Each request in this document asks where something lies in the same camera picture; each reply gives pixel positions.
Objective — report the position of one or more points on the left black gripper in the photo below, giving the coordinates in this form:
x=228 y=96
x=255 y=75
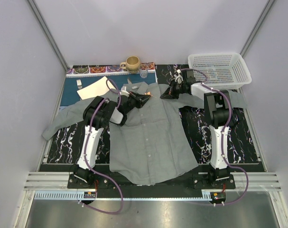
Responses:
x=139 y=99

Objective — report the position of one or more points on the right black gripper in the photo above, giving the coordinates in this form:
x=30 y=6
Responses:
x=170 y=93

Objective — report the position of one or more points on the grey button shirt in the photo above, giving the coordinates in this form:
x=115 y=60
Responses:
x=151 y=147

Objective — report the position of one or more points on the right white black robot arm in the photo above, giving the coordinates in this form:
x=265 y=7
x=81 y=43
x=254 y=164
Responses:
x=218 y=113

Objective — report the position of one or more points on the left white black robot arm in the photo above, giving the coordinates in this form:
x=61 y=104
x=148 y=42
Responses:
x=97 y=115

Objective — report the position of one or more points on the small clear glass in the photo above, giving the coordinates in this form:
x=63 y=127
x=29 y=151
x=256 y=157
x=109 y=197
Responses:
x=143 y=70

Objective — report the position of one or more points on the tan ceramic mug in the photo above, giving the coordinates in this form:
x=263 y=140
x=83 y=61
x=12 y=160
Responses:
x=131 y=64

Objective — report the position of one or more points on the beige square plate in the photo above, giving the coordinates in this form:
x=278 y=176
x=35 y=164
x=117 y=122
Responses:
x=97 y=88

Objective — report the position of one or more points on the white plastic mesh basket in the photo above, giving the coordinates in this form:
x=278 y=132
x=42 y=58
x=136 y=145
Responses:
x=221 y=70

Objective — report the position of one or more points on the silver fork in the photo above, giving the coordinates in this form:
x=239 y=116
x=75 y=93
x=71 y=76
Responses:
x=79 y=84

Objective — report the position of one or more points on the blue patterned placemat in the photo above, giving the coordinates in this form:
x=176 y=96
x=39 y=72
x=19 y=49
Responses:
x=89 y=74

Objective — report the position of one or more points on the black marble pattern mat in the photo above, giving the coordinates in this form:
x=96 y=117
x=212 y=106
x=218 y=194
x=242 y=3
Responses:
x=67 y=143

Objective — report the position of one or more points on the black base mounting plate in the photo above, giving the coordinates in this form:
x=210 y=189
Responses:
x=188 y=185

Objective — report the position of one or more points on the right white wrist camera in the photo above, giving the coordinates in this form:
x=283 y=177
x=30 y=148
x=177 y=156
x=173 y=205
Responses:
x=178 y=78

